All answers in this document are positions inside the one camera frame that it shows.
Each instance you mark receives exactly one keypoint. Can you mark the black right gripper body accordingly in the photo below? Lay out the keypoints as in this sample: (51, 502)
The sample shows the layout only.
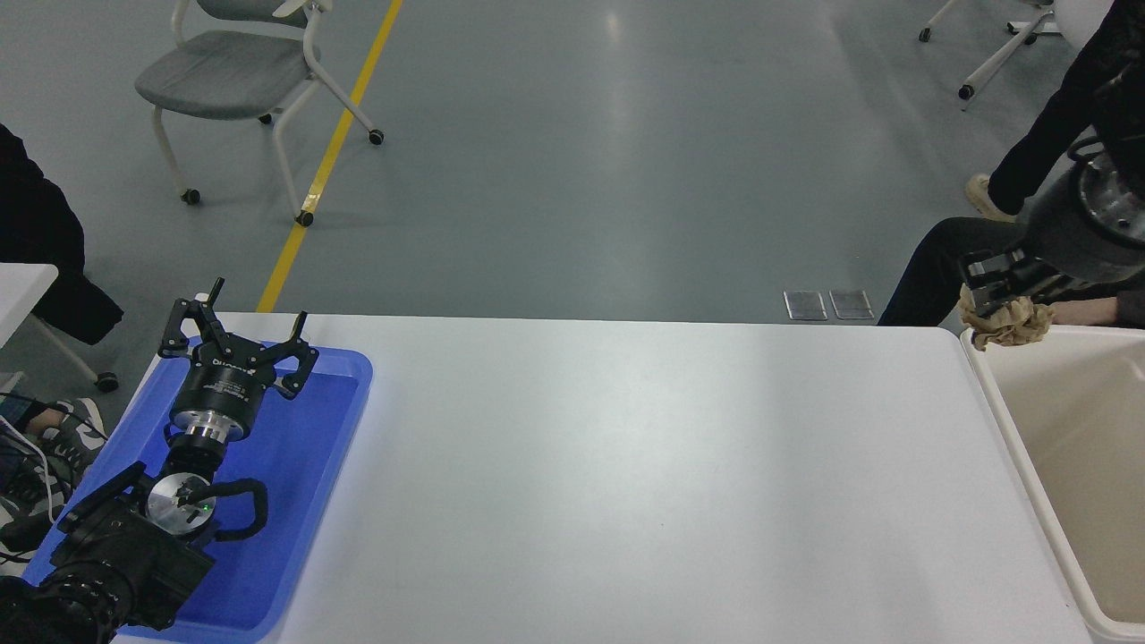
(1064, 241)

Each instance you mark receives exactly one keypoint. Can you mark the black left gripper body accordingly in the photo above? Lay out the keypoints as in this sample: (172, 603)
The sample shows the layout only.
(222, 382)

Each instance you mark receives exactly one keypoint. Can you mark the tan paper ball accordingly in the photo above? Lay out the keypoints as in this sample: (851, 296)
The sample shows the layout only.
(1011, 329)

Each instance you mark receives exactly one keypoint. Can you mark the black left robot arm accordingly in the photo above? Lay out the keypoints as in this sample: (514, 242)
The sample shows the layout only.
(107, 555)

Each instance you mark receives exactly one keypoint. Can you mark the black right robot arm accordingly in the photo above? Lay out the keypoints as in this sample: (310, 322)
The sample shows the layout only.
(1118, 201)

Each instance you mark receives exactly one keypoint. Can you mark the person's hand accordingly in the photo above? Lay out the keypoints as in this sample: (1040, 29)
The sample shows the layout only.
(1091, 313)

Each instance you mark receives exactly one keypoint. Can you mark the person in black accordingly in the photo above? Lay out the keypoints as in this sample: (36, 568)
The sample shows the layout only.
(939, 268)

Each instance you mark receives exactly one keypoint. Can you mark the blue plastic tray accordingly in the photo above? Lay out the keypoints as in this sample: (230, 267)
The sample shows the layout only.
(295, 465)

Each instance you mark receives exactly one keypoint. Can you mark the silver floor plate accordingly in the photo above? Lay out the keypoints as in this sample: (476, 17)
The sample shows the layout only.
(851, 303)
(805, 305)

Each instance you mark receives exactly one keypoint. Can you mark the large pale bin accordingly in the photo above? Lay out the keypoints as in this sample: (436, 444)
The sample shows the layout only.
(1091, 465)

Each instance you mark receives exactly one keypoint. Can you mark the small white table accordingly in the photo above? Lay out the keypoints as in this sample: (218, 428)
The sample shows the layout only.
(22, 295)

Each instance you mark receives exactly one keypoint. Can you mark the white wheeled furniture base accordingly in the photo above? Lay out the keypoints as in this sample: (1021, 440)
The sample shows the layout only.
(1002, 58)

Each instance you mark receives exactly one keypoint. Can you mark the person in dark coat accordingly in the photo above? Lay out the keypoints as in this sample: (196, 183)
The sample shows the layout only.
(36, 224)

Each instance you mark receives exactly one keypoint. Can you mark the grey wheeled chair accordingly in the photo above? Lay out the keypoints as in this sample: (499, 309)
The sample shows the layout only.
(224, 76)

